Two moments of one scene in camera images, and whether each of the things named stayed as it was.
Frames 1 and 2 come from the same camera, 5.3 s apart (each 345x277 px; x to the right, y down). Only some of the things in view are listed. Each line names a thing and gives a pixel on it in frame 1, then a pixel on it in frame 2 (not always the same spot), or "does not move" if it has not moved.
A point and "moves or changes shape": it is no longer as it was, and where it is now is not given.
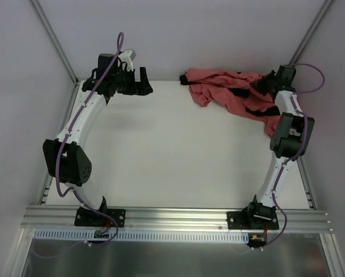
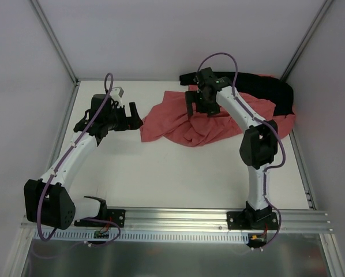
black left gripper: [135, 82] to [126, 119]
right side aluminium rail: [307, 183] does not move
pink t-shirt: [236, 89] moves or changes shape
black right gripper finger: [258, 83] to [191, 96]
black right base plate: [242, 220] does not move
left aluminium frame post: [55, 40] does not move
